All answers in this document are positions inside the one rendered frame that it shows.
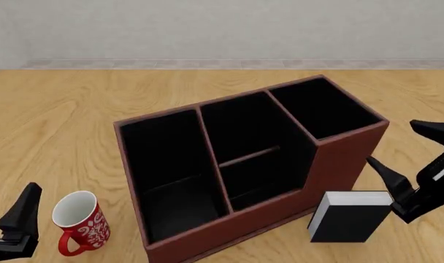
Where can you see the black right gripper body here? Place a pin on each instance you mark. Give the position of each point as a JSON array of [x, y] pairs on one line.
[[432, 191]]

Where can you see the black book with white pages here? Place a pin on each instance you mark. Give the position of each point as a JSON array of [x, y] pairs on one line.
[[344, 222]]

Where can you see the red-brown desk caddy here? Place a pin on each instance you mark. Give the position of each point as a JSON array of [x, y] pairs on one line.
[[339, 161]]

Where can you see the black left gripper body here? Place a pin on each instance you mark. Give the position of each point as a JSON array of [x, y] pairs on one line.
[[19, 245]]

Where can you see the red patterned mug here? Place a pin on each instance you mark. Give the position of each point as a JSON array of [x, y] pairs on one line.
[[96, 223]]

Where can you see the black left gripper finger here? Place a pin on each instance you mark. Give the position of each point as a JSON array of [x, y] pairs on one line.
[[23, 213]]

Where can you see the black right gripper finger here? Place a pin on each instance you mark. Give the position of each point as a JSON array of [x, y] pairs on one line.
[[395, 183], [439, 132]]

